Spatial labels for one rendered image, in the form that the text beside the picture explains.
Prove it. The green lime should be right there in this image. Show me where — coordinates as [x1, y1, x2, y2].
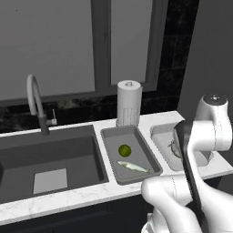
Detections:
[117, 144, 132, 158]

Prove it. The silver fish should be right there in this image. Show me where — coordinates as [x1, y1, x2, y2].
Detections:
[167, 138, 184, 159]
[116, 160, 151, 175]

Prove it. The white paper towel roll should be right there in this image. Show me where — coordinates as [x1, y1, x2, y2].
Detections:
[115, 79, 143, 128]

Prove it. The dark grey sink basin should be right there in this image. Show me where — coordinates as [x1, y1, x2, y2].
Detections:
[0, 124, 110, 205]

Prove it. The grey framed window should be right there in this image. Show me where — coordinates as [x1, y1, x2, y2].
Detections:
[0, 0, 169, 107]

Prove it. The grey sink faucet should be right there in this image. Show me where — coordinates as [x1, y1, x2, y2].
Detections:
[25, 74, 58, 137]

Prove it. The dark base cabinet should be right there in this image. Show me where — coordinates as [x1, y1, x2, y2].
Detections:
[0, 176, 222, 233]

